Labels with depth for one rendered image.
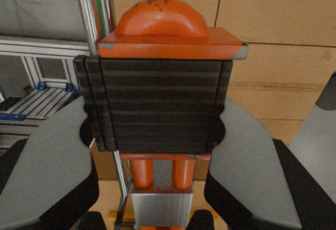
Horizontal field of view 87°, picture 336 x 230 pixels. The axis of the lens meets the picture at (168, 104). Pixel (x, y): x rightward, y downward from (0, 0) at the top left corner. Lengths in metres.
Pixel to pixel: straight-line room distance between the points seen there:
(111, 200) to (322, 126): 2.08
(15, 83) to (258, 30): 1.50
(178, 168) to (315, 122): 2.08
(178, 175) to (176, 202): 0.03
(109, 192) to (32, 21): 1.33
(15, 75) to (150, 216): 1.43
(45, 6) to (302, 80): 1.56
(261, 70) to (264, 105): 0.21
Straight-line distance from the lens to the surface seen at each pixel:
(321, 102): 2.03
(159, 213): 0.22
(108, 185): 0.46
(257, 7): 0.84
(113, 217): 0.56
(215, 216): 0.56
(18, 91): 1.62
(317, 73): 1.10
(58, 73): 1.39
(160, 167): 0.20
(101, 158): 0.50
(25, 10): 1.60
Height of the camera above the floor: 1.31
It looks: 57 degrees down
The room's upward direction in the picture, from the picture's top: 179 degrees clockwise
